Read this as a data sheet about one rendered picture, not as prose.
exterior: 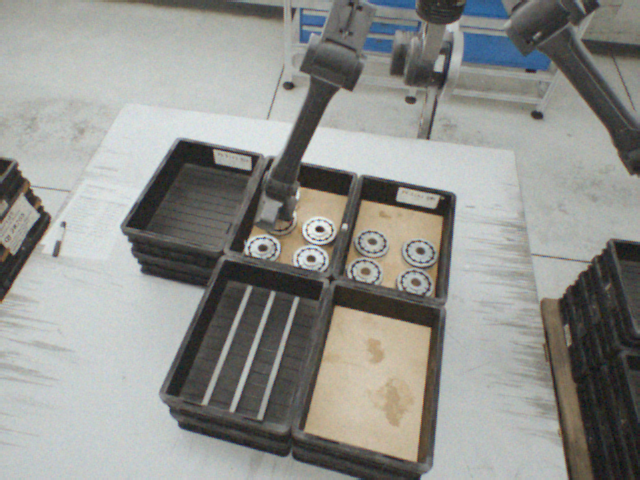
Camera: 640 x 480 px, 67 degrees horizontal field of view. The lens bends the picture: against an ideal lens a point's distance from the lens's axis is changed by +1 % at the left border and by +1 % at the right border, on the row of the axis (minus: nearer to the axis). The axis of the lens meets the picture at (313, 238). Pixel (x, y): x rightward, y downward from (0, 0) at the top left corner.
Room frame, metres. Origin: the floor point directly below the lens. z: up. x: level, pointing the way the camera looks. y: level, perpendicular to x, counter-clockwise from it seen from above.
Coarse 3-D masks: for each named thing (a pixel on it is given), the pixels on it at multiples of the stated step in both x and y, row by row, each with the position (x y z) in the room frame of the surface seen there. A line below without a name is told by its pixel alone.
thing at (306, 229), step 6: (306, 222) 0.91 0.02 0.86; (312, 222) 0.92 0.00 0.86; (318, 222) 0.92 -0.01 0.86; (324, 222) 0.92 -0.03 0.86; (330, 222) 0.92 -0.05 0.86; (306, 228) 0.89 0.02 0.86; (330, 228) 0.90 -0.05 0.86; (336, 228) 0.90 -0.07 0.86; (306, 234) 0.87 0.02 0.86; (312, 234) 0.87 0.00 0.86; (330, 234) 0.87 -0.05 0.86; (336, 234) 0.88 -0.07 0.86; (312, 240) 0.85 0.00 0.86; (318, 240) 0.85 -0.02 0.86; (324, 240) 0.85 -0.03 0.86; (330, 240) 0.85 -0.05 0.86
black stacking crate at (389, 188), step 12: (372, 180) 1.05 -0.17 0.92; (360, 192) 1.04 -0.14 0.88; (372, 192) 1.04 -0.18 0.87; (384, 192) 1.04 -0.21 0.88; (396, 192) 1.03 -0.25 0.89; (360, 204) 1.03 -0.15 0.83; (384, 204) 1.03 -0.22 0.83; (396, 204) 1.03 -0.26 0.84; (408, 204) 1.02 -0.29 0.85; (444, 204) 1.00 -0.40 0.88; (444, 216) 0.99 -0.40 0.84; (444, 228) 0.92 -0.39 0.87; (348, 240) 0.87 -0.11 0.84; (444, 240) 0.86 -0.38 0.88; (348, 252) 0.84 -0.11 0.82; (444, 252) 0.80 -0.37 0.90
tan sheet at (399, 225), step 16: (368, 208) 1.01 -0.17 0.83; (384, 208) 1.02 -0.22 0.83; (400, 208) 1.02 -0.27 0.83; (368, 224) 0.95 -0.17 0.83; (384, 224) 0.95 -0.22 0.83; (400, 224) 0.95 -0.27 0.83; (416, 224) 0.96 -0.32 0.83; (432, 224) 0.96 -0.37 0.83; (352, 240) 0.88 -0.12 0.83; (400, 240) 0.89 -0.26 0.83; (432, 240) 0.90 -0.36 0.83; (352, 256) 0.82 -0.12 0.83; (400, 256) 0.83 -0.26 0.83; (384, 272) 0.77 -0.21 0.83; (400, 272) 0.78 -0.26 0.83; (432, 272) 0.78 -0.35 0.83
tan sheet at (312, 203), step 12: (300, 192) 1.06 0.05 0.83; (312, 192) 1.07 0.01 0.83; (324, 192) 1.07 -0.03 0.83; (300, 204) 1.01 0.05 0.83; (312, 204) 1.01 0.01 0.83; (324, 204) 1.02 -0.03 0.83; (336, 204) 1.02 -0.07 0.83; (300, 216) 0.96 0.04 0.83; (312, 216) 0.96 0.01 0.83; (324, 216) 0.97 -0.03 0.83; (336, 216) 0.97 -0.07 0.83; (300, 228) 0.91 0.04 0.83; (288, 240) 0.87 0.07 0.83; (300, 240) 0.87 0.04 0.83; (288, 252) 0.82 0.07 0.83
